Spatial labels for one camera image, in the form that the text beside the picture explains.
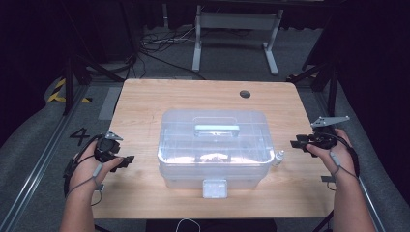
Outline person's dark clothing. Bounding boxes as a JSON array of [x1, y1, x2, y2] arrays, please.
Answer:
[[144, 218, 278, 232]]

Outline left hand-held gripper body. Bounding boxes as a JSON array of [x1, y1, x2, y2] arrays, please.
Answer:
[[93, 130, 125, 163]]

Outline bundle of floor cables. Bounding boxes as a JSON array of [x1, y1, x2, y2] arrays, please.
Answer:
[[138, 25, 207, 81]]

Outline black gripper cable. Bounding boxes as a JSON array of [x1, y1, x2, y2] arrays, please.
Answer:
[[62, 134, 104, 198], [328, 131, 362, 178]]

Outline white metal desk frame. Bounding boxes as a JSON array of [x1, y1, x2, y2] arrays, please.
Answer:
[[191, 4, 284, 76]]

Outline clear plastic storage box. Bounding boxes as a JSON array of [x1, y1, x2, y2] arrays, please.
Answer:
[[157, 108, 276, 199]]

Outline small white bottle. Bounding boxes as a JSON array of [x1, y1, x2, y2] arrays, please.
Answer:
[[271, 150, 286, 168]]

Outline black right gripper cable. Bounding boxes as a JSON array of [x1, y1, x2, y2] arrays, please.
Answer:
[[328, 131, 362, 178]]

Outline thin white cable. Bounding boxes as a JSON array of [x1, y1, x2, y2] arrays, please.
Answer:
[[175, 217, 201, 232]]

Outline black tripod stand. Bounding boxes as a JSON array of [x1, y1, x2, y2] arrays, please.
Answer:
[[286, 61, 339, 117], [62, 54, 127, 116]]

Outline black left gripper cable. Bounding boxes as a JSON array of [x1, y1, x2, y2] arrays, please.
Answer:
[[62, 134, 104, 198]]

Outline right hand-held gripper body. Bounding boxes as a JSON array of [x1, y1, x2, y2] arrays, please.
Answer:
[[308, 115, 351, 151]]

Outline grey left wrist strap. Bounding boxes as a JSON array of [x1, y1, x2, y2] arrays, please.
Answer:
[[66, 162, 104, 207]]

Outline grey right wrist strap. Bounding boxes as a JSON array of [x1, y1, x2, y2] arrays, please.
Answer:
[[327, 150, 360, 191]]

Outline person's right hand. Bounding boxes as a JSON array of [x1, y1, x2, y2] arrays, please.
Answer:
[[305, 129, 359, 182]]

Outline yellow black floor tape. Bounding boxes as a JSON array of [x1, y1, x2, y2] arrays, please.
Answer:
[[47, 77, 93, 104]]

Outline grey wrist strap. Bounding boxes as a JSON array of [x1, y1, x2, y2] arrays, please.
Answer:
[[66, 162, 104, 207], [327, 150, 360, 191]]

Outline person's left hand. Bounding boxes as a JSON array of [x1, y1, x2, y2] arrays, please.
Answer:
[[69, 141, 125, 194]]

